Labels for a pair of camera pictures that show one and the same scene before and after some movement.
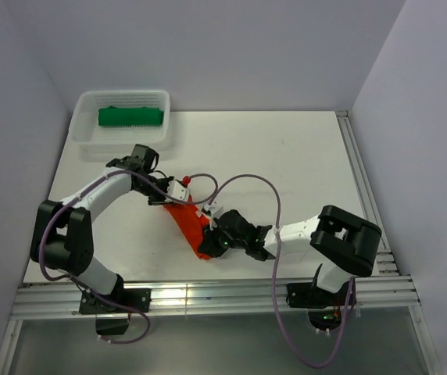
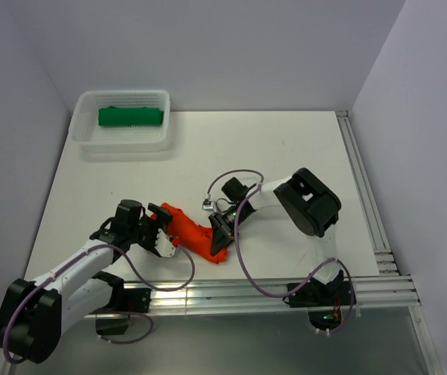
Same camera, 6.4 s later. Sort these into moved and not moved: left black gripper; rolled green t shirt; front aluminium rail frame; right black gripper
Moved: right black gripper; left black gripper
Not moved: rolled green t shirt; front aluminium rail frame
